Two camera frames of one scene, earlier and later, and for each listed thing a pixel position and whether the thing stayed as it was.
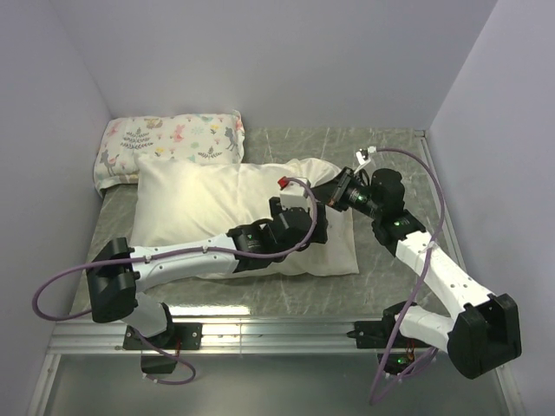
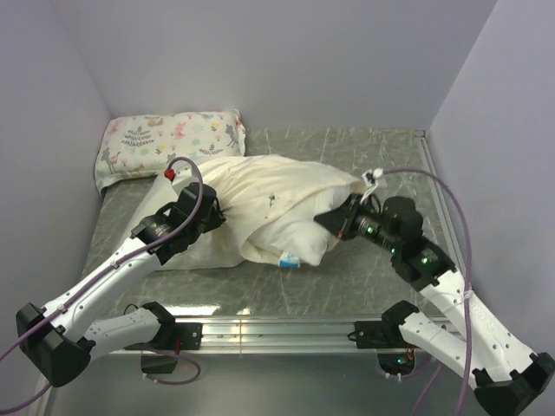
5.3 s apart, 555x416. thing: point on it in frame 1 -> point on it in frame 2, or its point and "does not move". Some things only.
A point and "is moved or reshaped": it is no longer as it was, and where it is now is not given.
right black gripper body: (340, 198) -> (359, 219)
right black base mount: (375, 335) does not move
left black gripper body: (319, 233) -> (214, 219)
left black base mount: (175, 336) does not move
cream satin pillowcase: (178, 198) is moved or reshaped
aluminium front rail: (86, 337) does not move
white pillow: (336, 256) is moved or reshaped
